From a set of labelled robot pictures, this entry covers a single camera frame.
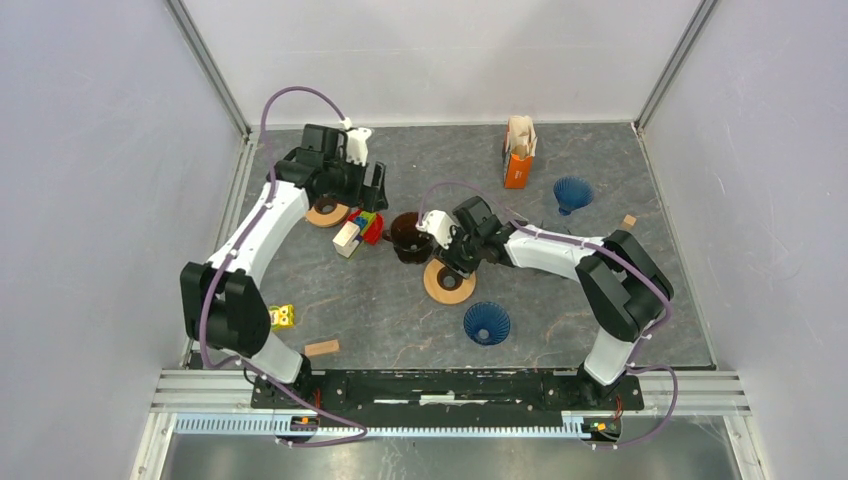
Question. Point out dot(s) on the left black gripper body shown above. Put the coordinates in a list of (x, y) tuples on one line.
[(346, 180)]

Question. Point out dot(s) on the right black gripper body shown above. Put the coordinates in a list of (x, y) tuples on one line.
[(471, 241)]

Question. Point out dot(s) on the dark brown dripper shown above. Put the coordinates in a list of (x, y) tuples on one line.
[(411, 246)]

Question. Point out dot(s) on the blue ribbed dripper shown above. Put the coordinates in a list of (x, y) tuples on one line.
[(572, 193), (487, 323)]

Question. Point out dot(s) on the orange coffee filter box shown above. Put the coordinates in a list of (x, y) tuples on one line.
[(519, 149)]

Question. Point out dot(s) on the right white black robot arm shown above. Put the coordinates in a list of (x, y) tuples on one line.
[(627, 292)]

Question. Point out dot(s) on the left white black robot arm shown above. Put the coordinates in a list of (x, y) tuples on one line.
[(222, 303)]

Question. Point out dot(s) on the colourful toy block pile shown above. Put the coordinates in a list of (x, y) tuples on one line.
[(359, 228)]

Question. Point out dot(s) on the clear glass pitcher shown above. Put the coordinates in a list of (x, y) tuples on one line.
[(550, 225)]

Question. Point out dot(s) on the small wooden cube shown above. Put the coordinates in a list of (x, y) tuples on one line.
[(628, 222)]

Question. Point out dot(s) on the flat wooden block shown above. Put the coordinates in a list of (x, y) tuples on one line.
[(322, 348)]

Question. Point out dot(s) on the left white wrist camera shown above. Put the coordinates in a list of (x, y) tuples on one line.
[(356, 151)]

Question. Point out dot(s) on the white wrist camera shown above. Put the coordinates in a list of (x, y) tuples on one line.
[(356, 151), (439, 225)]

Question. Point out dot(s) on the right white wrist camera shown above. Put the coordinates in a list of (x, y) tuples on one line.
[(439, 225)]

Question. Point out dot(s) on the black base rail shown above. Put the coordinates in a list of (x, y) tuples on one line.
[(363, 398)]

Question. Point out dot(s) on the grey slotted cable duct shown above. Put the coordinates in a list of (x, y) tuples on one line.
[(293, 426)]

